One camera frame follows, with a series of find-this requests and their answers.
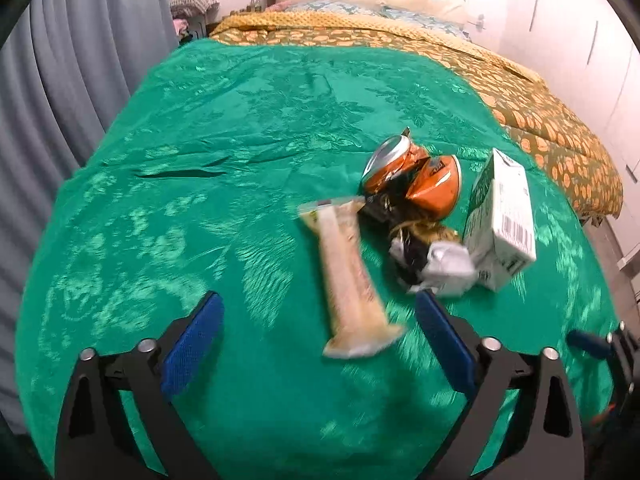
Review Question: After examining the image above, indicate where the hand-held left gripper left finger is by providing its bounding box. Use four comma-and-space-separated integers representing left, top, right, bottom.
54, 291, 225, 480

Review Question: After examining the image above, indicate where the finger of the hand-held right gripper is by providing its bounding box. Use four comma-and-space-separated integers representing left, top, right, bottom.
566, 330, 618, 361

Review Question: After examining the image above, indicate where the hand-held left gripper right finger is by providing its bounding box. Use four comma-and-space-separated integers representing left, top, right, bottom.
415, 290, 586, 480

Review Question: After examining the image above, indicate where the beige snack bar wrapper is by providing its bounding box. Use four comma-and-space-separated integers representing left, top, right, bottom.
297, 197, 406, 360

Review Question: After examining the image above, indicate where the silver foil wrapper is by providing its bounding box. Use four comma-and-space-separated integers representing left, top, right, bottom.
390, 237, 478, 297

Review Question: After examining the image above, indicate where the dark crumpled wrapper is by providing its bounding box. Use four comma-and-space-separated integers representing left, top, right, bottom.
360, 194, 461, 253

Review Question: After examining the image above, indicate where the white carton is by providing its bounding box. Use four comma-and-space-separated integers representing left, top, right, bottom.
462, 147, 537, 292

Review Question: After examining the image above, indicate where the orange foil snack wrapper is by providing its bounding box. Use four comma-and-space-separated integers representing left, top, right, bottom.
361, 129, 462, 221

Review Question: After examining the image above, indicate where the green patterned tablecloth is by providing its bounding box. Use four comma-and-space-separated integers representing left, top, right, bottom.
15, 40, 618, 480

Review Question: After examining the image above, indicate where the orange patterned bed blanket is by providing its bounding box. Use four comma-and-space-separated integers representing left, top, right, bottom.
207, 10, 623, 221

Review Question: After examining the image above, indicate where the grey blue curtain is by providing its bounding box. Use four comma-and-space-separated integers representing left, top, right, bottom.
0, 0, 182, 421

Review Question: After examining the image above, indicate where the white wardrobe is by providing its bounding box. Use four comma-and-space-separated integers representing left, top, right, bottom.
500, 0, 640, 196

